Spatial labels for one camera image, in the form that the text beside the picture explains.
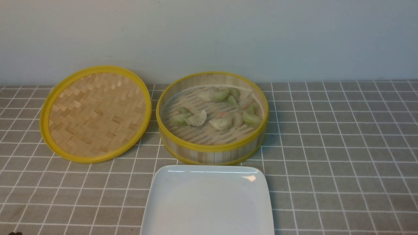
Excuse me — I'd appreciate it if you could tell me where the green dumpling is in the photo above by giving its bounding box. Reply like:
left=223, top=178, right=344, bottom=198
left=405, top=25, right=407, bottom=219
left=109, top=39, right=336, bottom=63
left=242, top=105, right=262, bottom=128
left=209, top=89, right=230, bottom=103
left=229, top=87, right=241, bottom=102
left=169, top=113, right=193, bottom=127

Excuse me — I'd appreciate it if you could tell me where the white dumpling back left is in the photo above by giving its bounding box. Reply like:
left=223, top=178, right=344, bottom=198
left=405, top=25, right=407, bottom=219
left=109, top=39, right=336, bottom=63
left=198, top=89, right=214, bottom=102

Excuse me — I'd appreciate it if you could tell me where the white square plate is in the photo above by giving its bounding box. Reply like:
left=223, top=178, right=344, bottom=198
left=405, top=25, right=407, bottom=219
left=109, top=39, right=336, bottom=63
left=140, top=165, right=275, bottom=235

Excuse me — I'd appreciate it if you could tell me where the yellow rimmed bamboo steamer lid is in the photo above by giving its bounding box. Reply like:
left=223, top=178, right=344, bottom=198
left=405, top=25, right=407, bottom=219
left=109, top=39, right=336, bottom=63
left=40, top=66, right=152, bottom=164

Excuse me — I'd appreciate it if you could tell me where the yellow rimmed bamboo steamer basket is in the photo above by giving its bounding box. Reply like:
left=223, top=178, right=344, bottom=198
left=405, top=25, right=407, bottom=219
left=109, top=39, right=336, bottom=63
left=156, top=71, right=269, bottom=165

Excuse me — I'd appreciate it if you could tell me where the white steamed dumpling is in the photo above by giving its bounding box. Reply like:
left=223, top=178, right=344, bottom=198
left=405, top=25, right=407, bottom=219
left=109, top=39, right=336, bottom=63
left=185, top=110, right=207, bottom=127

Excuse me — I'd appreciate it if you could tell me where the green dumpling back right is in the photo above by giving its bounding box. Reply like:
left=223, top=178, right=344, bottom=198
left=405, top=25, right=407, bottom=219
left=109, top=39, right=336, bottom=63
left=229, top=87, right=241, bottom=102

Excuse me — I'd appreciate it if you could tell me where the grey checked tablecloth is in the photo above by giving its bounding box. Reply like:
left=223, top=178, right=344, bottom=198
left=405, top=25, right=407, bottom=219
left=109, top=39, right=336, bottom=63
left=0, top=80, right=418, bottom=235

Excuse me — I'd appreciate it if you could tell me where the green dumpling back centre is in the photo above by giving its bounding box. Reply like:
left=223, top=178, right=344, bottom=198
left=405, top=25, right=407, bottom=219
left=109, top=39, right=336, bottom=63
left=209, top=89, right=230, bottom=103

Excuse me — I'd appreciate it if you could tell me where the pink shrimp dumpling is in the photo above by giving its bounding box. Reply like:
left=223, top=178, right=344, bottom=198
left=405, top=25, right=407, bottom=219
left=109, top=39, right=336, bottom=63
left=214, top=112, right=229, bottom=119

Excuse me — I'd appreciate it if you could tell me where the green dumpling left front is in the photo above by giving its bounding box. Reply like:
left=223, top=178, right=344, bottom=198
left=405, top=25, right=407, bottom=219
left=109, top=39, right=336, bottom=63
left=169, top=113, right=193, bottom=127

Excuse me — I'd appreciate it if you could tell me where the green dumpling right front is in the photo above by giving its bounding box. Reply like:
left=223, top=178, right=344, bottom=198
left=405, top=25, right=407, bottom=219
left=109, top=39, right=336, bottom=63
left=242, top=105, right=262, bottom=128

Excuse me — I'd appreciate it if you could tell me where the white dumpling front centre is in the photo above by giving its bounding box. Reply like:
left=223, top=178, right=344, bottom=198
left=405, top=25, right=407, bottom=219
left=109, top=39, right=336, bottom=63
left=209, top=116, right=233, bottom=131

